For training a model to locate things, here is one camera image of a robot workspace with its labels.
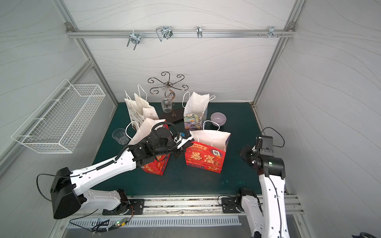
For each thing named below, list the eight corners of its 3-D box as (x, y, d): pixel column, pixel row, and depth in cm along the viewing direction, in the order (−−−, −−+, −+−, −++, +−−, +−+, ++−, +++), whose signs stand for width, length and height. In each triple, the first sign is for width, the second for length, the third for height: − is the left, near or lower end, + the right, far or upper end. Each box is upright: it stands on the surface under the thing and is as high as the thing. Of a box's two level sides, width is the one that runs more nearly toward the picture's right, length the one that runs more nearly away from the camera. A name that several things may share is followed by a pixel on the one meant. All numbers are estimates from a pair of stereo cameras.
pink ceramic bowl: (208, 123, 111) (209, 117, 105) (215, 116, 116) (216, 109, 110) (219, 130, 107) (220, 124, 101) (226, 122, 112) (228, 116, 106)
